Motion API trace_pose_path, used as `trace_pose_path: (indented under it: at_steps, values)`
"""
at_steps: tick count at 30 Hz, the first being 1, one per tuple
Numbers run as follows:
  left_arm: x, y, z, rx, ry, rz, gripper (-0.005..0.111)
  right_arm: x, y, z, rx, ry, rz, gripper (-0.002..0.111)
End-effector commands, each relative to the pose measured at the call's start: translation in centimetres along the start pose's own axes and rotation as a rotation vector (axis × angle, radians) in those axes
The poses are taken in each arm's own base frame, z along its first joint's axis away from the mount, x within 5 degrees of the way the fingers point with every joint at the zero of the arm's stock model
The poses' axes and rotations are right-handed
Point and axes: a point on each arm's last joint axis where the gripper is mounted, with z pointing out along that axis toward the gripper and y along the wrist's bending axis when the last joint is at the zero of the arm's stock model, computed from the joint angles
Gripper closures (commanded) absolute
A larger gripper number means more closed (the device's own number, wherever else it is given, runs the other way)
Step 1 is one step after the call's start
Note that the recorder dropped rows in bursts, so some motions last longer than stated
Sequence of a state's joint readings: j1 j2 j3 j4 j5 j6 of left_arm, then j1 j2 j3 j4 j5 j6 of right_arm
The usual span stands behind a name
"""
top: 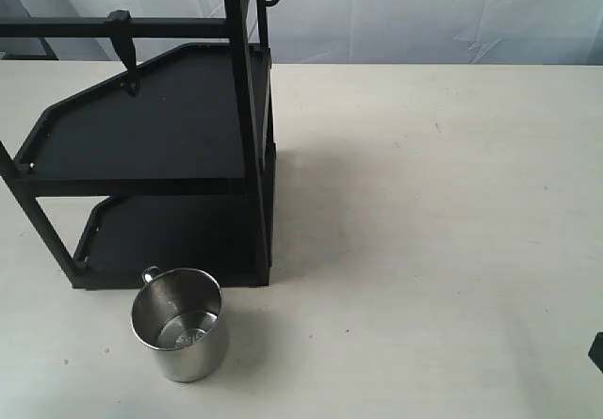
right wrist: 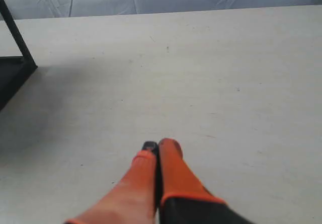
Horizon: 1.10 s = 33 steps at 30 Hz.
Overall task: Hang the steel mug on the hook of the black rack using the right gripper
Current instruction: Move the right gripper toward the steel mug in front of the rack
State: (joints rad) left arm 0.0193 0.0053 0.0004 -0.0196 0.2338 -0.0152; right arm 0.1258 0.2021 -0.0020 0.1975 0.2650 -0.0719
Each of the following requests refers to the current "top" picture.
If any stainless steel mug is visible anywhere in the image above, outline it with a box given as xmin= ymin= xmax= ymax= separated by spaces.
xmin=131 ymin=266 xmax=228 ymax=383

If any black metal shelf rack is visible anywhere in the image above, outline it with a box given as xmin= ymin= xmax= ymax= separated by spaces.
xmin=1 ymin=0 xmax=276 ymax=290

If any black hook on crossbar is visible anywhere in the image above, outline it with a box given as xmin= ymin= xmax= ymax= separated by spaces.
xmin=105 ymin=9 xmax=140 ymax=97

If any black object at right edge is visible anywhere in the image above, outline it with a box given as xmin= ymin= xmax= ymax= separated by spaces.
xmin=588 ymin=331 xmax=603 ymax=372

